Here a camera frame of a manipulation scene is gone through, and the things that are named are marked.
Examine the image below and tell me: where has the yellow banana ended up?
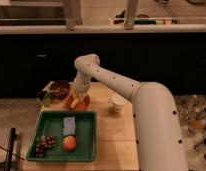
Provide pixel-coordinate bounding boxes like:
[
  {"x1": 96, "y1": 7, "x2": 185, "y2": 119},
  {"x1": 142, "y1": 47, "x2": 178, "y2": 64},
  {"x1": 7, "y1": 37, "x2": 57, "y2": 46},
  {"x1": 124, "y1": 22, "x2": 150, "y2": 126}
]
[{"x1": 70, "y1": 97, "x2": 80, "y2": 109}]

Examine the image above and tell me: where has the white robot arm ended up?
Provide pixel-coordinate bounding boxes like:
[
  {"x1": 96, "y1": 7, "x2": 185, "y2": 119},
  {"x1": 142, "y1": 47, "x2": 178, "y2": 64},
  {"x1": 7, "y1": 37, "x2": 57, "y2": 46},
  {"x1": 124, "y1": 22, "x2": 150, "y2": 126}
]
[{"x1": 74, "y1": 54, "x2": 189, "y2": 171}]

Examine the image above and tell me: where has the orange-red bowl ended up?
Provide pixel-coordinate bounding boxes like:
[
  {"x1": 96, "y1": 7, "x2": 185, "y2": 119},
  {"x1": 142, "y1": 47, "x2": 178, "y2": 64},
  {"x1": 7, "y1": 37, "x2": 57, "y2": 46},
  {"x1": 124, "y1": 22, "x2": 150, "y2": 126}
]
[{"x1": 64, "y1": 94, "x2": 90, "y2": 111}]

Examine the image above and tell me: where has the dark red bowl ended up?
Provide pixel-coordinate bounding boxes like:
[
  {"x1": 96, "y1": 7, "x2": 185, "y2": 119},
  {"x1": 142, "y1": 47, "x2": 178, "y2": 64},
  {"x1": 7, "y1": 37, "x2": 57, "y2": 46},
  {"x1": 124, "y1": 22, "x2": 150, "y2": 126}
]
[{"x1": 49, "y1": 80, "x2": 70, "y2": 100}]

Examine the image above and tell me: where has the green leafy vegetable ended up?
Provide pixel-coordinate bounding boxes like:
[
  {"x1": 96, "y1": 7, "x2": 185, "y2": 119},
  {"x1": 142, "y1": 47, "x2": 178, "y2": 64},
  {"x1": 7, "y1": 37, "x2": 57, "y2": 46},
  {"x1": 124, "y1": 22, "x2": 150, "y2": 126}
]
[{"x1": 37, "y1": 90, "x2": 60, "y2": 106}]

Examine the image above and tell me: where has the white paper cup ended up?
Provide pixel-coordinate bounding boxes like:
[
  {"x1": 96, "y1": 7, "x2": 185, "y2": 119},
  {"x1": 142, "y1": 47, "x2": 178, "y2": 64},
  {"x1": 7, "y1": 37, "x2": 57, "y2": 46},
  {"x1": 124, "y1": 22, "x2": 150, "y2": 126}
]
[{"x1": 110, "y1": 94, "x2": 125, "y2": 112}]

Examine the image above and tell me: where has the pale blue sponge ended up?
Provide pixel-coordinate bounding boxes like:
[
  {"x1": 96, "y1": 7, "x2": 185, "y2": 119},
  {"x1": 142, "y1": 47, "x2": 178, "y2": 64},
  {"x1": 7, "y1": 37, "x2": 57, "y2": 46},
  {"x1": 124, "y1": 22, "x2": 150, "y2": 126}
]
[{"x1": 63, "y1": 117, "x2": 76, "y2": 136}]

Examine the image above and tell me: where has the green plastic tray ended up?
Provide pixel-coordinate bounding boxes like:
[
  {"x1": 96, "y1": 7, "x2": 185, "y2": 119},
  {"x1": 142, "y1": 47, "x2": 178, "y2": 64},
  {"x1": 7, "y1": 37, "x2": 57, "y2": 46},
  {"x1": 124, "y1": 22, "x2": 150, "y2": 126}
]
[{"x1": 26, "y1": 111, "x2": 97, "y2": 162}]

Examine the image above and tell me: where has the orange fruit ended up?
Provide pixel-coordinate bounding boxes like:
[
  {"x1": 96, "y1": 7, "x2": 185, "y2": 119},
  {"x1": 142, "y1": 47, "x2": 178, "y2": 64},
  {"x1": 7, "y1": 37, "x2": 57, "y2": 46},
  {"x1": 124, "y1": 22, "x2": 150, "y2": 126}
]
[{"x1": 62, "y1": 135, "x2": 77, "y2": 152}]

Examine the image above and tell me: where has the bunch of dark grapes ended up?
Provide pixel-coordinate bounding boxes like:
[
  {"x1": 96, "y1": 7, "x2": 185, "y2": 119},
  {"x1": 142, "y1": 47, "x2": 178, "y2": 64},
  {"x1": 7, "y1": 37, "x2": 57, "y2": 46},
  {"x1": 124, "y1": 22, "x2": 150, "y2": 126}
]
[{"x1": 35, "y1": 136, "x2": 56, "y2": 158}]

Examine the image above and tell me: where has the black stand with cable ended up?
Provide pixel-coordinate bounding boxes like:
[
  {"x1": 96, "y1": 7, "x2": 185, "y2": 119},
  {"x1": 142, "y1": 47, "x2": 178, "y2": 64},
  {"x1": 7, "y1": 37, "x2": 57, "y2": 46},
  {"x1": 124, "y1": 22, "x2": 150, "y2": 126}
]
[{"x1": 0, "y1": 128, "x2": 25, "y2": 171}]

